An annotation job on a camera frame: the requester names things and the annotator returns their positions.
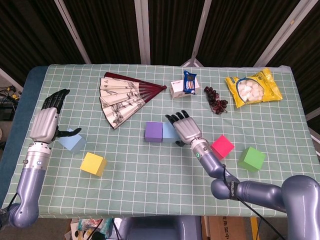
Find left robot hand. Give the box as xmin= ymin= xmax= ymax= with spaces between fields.
xmin=29 ymin=88 xmax=83 ymax=145

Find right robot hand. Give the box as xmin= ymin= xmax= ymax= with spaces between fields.
xmin=164 ymin=109 xmax=203 ymax=147

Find light blue foam cube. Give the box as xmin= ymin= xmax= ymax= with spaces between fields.
xmin=58 ymin=128 xmax=87 ymax=153
xmin=161 ymin=122 xmax=181 ymax=143

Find purple foam cube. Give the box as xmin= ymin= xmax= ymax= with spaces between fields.
xmin=144 ymin=121 xmax=164 ymax=143

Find pink foam cube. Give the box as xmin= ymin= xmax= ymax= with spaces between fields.
xmin=210 ymin=135 xmax=235 ymax=161

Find yellow foam cube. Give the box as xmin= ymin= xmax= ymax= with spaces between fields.
xmin=79 ymin=152 xmax=108 ymax=178

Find blue table padding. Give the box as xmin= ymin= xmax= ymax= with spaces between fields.
xmin=0 ymin=66 xmax=48 ymax=201

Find dark red grape bunch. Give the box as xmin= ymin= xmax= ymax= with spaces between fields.
xmin=203 ymin=86 xmax=229 ymax=115

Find white cardboard product box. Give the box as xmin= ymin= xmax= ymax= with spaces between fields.
xmin=169 ymin=79 xmax=201 ymax=100

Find blue cookie packet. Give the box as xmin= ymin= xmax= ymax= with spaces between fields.
xmin=183 ymin=70 xmax=198 ymax=96

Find green checked tablecloth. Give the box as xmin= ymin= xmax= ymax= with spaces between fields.
xmin=2 ymin=64 xmax=320 ymax=218

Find green foam cube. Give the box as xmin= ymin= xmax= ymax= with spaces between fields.
xmin=237 ymin=146 xmax=266 ymax=173

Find painted paper folding fan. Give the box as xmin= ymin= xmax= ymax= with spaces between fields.
xmin=99 ymin=71 xmax=168 ymax=131

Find yellow marshmallow bag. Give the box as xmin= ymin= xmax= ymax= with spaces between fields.
xmin=224 ymin=67 xmax=283 ymax=109

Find blue-grey robot torso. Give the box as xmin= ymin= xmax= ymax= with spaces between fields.
xmin=119 ymin=216 xmax=202 ymax=240

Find brown cardboard box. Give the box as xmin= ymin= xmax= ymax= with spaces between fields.
xmin=207 ymin=216 xmax=247 ymax=240

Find colourful printed packaging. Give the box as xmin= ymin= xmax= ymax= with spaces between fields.
xmin=69 ymin=217 xmax=113 ymax=240

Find dark brown curtain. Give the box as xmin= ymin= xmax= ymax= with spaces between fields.
xmin=0 ymin=0 xmax=320 ymax=121

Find yellow vertical bar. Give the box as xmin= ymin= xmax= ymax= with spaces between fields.
xmin=250 ymin=216 xmax=258 ymax=240

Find tangled floor cables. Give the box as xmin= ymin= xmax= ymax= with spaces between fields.
xmin=0 ymin=86 xmax=22 ymax=101

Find white frame bar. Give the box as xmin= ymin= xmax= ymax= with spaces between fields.
xmin=305 ymin=108 xmax=320 ymax=121
xmin=0 ymin=67 xmax=25 ymax=92

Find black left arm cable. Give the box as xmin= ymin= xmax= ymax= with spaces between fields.
xmin=4 ymin=192 xmax=21 ymax=211

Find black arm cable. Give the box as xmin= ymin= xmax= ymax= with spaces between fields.
xmin=4 ymin=192 xmax=21 ymax=211
xmin=221 ymin=163 xmax=287 ymax=240

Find white frame post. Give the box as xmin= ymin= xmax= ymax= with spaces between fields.
xmin=133 ymin=0 xmax=152 ymax=65
xmin=179 ymin=0 xmax=213 ymax=68
xmin=253 ymin=0 xmax=316 ymax=68
xmin=54 ymin=0 xmax=92 ymax=65

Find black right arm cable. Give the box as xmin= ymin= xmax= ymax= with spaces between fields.
xmin=221 ymin=163 xmax=287 ymax=240

